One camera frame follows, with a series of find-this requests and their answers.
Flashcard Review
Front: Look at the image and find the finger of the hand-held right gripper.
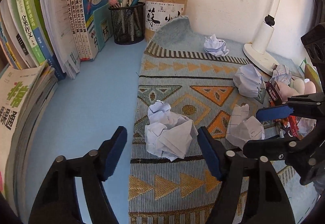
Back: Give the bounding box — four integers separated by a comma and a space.
243, 118, 325, 186
256, 92, 325, 121

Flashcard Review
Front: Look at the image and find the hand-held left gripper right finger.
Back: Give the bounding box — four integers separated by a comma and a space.
197, 126, 296, 224

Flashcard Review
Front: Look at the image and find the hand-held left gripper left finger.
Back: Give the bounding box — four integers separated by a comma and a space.
28, 126, 128, 224

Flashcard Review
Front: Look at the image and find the white paper ball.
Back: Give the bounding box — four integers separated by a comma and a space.
148, 100, 172, 123
233, 64, 265, 98
204, 34, 230, 57
225, 103, 266, 147
145, 112, 199, 162
296, 117, 316, 138
270, 64, 291, 85

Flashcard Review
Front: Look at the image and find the dark red printed packet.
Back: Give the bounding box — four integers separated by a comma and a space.
265, 81, 282, 106

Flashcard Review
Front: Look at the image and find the bright red snack packet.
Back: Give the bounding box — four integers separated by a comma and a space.
278, 116, 305, 139

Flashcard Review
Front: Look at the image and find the three-ball pastel plush toy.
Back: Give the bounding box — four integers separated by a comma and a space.
275, 81, 300, 102

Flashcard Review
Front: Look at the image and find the two-ball pastel plush toy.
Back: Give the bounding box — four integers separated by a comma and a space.
292, 78, 317, 95

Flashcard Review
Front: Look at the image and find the white desk lamp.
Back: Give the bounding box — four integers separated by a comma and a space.
242, 0, 286, 76

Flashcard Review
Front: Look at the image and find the patterned woven table mat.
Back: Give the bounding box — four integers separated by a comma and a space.
128, 16, 318, 224

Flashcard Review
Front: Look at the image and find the stack of lying workbooks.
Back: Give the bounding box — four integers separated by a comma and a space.
0, 62, 59, 204

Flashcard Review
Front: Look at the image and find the teal bookend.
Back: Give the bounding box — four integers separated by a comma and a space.
93, 3, 112, 52

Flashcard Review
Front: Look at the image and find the black mesh pen holder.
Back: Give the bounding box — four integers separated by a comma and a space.
109, 2, 146, 45

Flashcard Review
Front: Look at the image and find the tan calligraphy pen holder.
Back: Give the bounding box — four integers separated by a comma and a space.
144, 0, 188, 42

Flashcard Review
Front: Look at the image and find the row of standing books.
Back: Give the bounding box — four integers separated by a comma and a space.
0, 0, 112, 81

